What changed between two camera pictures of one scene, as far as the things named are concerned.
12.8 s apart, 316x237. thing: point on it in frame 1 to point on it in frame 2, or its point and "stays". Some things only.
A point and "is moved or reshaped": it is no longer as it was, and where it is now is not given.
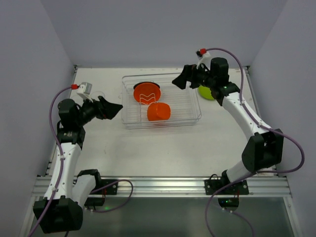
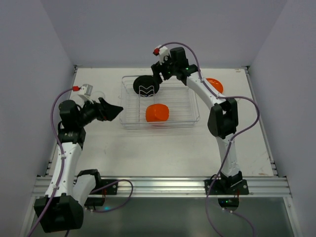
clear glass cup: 95,95 stays
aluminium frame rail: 149,186 stays
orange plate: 146,93 is moved or reshaped
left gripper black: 100,108 stays
